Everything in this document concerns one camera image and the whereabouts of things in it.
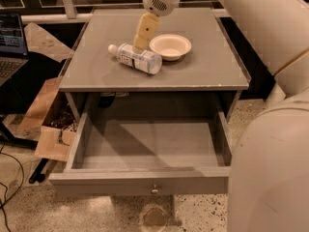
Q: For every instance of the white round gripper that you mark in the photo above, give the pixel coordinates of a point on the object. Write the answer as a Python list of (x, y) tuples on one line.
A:
[(156, 4)]

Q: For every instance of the clear blue plastic bottle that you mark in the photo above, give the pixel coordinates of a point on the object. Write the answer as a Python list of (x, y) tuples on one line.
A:
[(145, 61)]

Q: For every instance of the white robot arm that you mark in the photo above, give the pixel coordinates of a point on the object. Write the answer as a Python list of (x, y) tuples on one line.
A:
[(269, 177)]

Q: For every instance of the grey open top drawer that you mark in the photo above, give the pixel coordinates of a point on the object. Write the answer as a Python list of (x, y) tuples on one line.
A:
[(178, 141)]

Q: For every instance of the round metal drawer knob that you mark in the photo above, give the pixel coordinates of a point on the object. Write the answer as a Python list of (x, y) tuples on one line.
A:
[(155, 190)]

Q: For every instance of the white paper bowl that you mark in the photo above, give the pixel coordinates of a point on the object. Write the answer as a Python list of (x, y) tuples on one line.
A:
[(170, 47)]

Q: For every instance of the grey wooden cabinet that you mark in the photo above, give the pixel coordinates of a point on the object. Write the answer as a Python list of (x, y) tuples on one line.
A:
[(209, 66)]

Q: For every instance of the white metal railing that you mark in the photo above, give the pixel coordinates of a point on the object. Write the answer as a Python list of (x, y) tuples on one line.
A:
[(77, 10)]

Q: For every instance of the open cardboard box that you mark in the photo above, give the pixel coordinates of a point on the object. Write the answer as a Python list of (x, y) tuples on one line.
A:
[(48, 111)]

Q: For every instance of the open laptop computer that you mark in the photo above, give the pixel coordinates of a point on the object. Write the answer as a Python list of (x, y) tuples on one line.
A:
[(13, 45)]

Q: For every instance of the black laptop stand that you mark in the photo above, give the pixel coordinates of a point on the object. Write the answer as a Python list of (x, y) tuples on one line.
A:
[(8, 138)]

